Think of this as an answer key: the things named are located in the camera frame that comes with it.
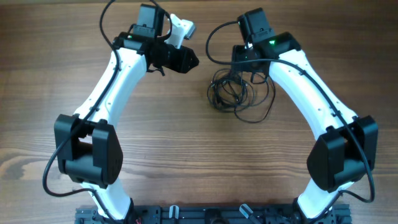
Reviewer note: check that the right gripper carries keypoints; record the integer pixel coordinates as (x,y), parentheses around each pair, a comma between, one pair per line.
(241,59)

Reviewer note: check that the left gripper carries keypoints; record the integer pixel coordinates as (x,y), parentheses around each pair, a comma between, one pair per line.
(181,65)

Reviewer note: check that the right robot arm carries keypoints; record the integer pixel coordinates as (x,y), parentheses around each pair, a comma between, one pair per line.
(343,157)

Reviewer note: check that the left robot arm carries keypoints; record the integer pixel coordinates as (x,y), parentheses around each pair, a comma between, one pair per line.
(87,146)

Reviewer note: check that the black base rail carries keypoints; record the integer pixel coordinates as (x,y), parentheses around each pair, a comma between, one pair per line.
(276,213)

